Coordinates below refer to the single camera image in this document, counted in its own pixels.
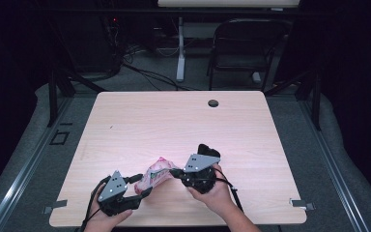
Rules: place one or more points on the person's left hand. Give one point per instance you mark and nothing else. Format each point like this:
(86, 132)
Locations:
(99, 220)

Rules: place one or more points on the aluminium floor rail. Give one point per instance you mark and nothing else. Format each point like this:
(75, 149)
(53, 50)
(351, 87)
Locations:
(19, 180)
(335, 167)

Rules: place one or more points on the dark equipment with red light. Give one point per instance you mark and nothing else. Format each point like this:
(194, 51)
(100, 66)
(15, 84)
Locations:
(111, 42)

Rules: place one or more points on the pink and white plastic bag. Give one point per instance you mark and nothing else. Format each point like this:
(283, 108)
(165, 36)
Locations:
(156, 176)

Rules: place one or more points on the black metal frame strut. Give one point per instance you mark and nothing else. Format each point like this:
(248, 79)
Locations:
(53, 96)
(317, 96)

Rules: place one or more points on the person's right hand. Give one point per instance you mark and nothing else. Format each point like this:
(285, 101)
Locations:
(217, 199)

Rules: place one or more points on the grey table bracket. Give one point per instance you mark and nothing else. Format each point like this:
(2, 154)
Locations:
(301, 203)
(56, 205)

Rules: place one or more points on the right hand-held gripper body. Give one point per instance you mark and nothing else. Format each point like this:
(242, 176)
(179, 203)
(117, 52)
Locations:
(199, 174)

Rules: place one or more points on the white desk leg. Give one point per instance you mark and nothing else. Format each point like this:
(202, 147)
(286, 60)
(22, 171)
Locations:
(181, 58)

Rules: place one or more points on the black folding chair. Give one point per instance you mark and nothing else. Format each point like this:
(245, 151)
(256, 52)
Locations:
(248, 35)

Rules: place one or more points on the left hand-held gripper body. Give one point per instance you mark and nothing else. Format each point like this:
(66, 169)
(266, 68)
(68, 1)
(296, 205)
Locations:
(112, 193)

